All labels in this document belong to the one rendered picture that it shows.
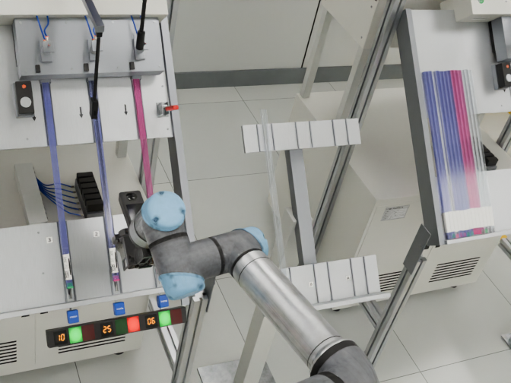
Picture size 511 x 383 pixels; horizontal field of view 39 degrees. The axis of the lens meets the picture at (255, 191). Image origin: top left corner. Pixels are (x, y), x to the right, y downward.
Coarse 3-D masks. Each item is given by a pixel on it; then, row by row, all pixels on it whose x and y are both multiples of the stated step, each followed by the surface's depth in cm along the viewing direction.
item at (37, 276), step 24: (120, 216) 176; (0, 240) 165; (24, 240) 167; (48, 240) 169; (72, 240) 171; (96, 240) 173; (0, 264) 164; (24, 264) 166; (48, 264) 168; (72, 264) 171; (96, 264) 173; (120, 264) 175; (0, 288) 164; (24, 288) 166; (48, 288) 168; (72, 288) 170; (96, 288) 172; (120, 288) 175; (144, 288) 177; (0, 312) 163
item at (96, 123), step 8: (96, 120) 174; (96, 128) 174; (96, 136) 174; (104, 160) 175; (104, 168) 174; (104, 176) 174; (104, 184) 174; (104, 192) 174; (104, 200) 174; (104, 208) 174; (112, 224) 174; (112, 232) 174
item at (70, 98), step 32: (0, 32) 168; (0, 64) 168; (0, 96) 167; (64, 96) 173; (128, 96) 179; (160, 96) 183; (0, 128) 166; (32, 128) 169; (64, 128) 172; (128, 128) 179; (160, 128) 182
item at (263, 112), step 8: (264, 112) 183; (264, 120) 183; (264, 128) 183; (264, 136) 183; (264, 144) 183; (272, 160) 183; (272, 168) 182; (272, 176) 182; (272, 184) 182; (272, 192) 182; (272, 200) 182; (272, 208) 182; (280, 224) 182; (280, 232) 182; (280, 240) 181; (280, 248) 181; (280, 256) 181; (280, 264) 181
